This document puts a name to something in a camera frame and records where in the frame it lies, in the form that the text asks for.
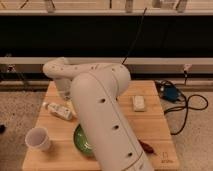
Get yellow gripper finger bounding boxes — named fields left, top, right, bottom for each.
left=66, top=101, right=76, bottom=115

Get white plastic bottle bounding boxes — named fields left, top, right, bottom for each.
left=42, top=102, right=72, bottom=121

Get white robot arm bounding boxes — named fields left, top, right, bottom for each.
left=43, top=57, right=154, bottom=171

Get green ceramic bowl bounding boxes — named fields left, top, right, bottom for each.
left=73, top=125, right=94, bottom=157

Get white paper cup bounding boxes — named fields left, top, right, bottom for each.
left=25, top=127, right=51, bottom=151

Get white rectangular block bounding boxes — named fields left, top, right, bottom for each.
left=133, top=96, right=146, bottom=112

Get dried red chili pepper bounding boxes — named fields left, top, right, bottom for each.
left=139, top=141, right=155, bottom=154

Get blue power adapter box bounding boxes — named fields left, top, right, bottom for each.
left=162, top=85, right=179, bottom=102

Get black hanging cable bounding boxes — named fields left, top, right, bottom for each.
left=121, top=7, right=148, bottom=66

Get black floor cable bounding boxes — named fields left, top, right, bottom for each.
left=155, top=79, right=210, bottom=136

